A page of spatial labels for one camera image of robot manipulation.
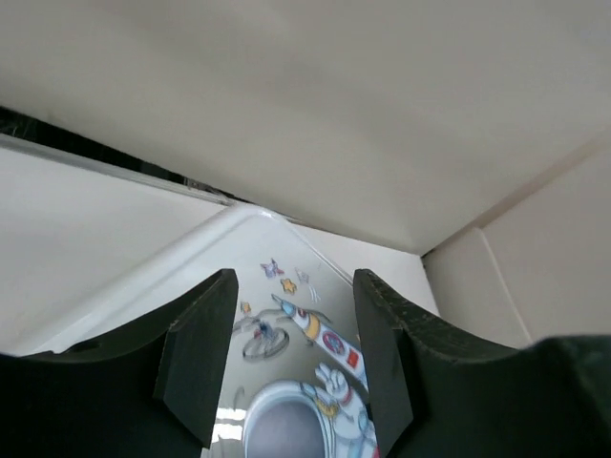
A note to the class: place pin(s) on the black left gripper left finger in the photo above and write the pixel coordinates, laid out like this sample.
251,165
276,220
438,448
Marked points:
149,388

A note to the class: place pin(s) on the white space print suitcase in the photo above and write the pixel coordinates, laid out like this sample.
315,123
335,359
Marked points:
295,382

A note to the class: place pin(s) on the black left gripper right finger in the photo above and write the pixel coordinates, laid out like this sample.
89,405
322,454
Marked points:
436,390

